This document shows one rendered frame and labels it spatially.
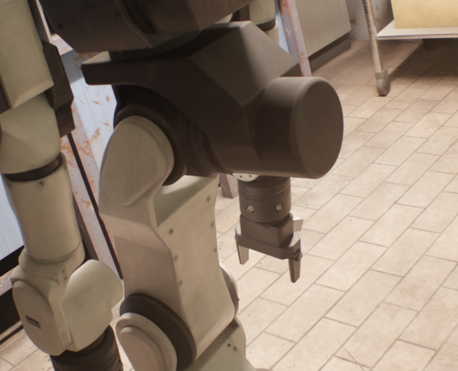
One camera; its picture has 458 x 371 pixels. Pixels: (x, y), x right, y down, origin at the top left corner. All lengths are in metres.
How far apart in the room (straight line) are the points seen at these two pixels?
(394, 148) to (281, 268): 0.86
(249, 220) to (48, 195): 0.53
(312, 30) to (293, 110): 3.18
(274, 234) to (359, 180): 1.52
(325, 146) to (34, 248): 0.34
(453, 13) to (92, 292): 2.65
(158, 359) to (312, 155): 0.44
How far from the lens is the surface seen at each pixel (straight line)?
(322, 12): 4.00
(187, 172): 0.86
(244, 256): 1.30
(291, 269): 1.24
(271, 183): 1.14
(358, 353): 1.89
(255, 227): 1.21
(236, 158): 0.79
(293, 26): 2.99
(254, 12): 1.01
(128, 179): 0.87
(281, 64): 0.82
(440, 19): 3.32
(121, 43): 0.79
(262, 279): 2.25
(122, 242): 1.03
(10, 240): 2.25
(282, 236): 1.20
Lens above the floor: 1.24
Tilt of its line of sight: 25 degrees down
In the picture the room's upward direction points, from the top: 16 degrees counter-clockwise
